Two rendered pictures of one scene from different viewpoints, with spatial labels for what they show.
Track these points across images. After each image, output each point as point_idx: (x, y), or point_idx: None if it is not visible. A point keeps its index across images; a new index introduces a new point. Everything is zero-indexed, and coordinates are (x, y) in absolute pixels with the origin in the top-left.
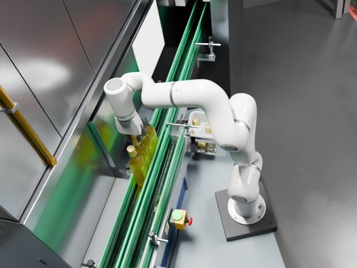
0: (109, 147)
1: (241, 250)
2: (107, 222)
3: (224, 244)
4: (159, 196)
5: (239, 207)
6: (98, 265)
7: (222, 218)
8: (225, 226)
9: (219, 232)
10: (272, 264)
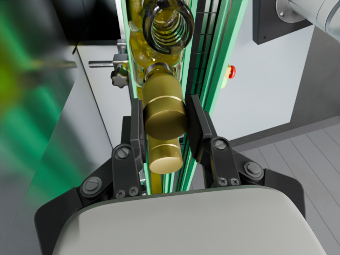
0: (40, 122)
1: (267, 47)
2: (118, 124)
3: (248, 44)
4: (192, 72)
5: (310, 22)
6: (146, 179)
7: (261, 15)
8: (261, 28)
9: (245, 28)
10: (295, 55)
